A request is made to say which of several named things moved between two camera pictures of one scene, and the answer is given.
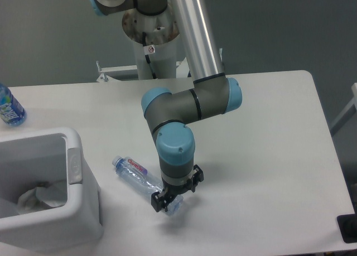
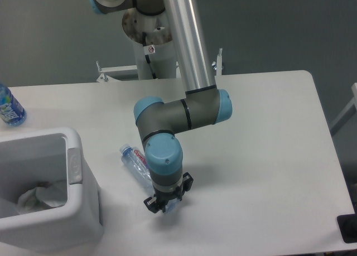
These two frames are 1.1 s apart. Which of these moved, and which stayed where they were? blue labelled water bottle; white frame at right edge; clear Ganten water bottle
Moved: clear Ganten water bottle
Stayed: blue labelled water bottle; white frame at right edge
